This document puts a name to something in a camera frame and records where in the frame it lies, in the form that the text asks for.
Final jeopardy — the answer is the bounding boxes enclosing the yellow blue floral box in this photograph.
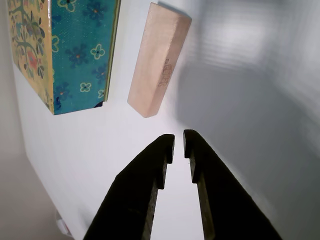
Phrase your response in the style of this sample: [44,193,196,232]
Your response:
[7,0,122,116]

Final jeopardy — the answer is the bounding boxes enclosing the wooden Jenga block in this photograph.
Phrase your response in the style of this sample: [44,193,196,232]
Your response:
[126,1,193,118]

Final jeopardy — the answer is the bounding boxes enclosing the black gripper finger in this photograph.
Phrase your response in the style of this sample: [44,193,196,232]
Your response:
[82,134,176,240]
[182,129,283,240]

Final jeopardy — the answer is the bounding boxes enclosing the small white red piece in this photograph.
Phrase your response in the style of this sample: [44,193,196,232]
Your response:
[56,216,74,237]

